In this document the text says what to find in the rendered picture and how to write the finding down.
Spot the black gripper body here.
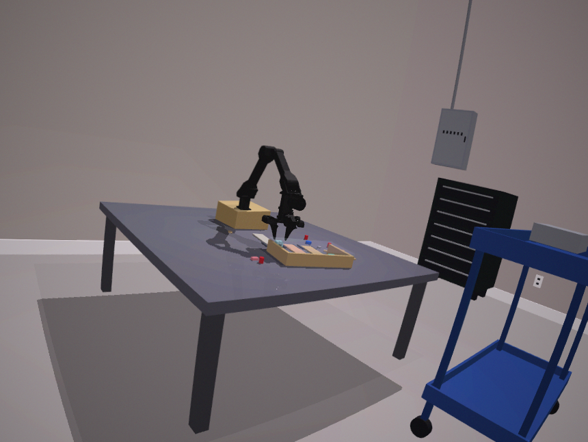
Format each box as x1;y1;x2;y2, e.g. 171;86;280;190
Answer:
261;205;304;228

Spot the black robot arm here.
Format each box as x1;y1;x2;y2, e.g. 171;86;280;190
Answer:
237;145;306;227

